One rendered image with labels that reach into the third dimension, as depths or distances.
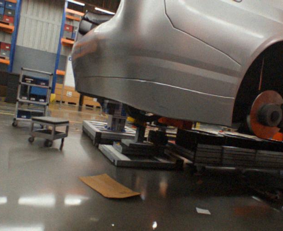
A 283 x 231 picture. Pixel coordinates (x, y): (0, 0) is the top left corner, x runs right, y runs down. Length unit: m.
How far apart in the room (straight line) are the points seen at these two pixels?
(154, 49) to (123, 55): 0.17
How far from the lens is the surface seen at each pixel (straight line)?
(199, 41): 1.36
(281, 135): 4.74
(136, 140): 3.53
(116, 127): 4.33
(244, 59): 1.55
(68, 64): 9.47
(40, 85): 4.84
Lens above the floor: 0.81
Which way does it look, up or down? 3 degrees down
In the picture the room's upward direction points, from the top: 10 degrees clockwise
